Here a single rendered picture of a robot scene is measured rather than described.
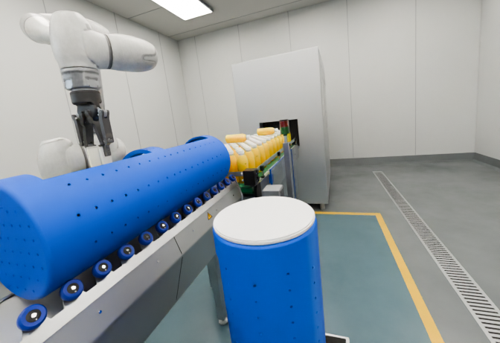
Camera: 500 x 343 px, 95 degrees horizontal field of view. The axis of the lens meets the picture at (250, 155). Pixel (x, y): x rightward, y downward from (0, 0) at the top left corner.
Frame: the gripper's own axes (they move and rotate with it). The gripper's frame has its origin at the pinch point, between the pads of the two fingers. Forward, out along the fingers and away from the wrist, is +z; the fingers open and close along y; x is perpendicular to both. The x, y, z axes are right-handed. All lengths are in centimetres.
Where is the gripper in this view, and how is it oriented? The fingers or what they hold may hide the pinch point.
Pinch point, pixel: (100, 158)
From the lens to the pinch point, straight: 85.2
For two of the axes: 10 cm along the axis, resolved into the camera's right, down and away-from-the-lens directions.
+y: 9.3, -0.5, -3.6
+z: 1.2, 9.8, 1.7
